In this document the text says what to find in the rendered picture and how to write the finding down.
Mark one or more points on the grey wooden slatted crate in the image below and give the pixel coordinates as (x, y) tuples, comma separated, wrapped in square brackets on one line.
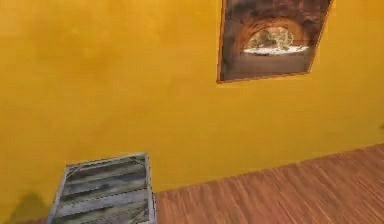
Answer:
[(105, 191)]

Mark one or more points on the brown framed wall picture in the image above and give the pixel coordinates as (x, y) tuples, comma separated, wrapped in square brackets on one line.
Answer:
[(266, 40)]

